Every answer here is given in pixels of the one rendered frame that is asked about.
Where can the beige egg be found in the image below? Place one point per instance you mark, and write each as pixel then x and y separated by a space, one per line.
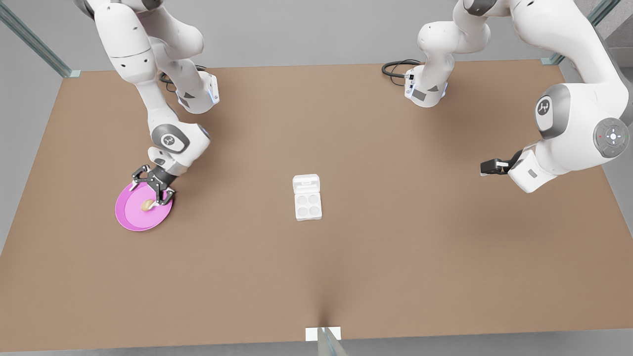
pixel 147 205

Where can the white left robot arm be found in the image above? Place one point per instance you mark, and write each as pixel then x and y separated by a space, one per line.
pixel 578 106

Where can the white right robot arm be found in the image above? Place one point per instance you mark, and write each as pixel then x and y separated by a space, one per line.
pixel 129 47

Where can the white egg box lid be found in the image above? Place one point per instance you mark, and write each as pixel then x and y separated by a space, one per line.
pixel 306 184

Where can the white egg box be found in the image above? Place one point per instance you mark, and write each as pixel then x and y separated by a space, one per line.
pixel 308 205

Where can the pink round plate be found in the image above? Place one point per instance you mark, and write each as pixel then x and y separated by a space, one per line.
pixel 143 206

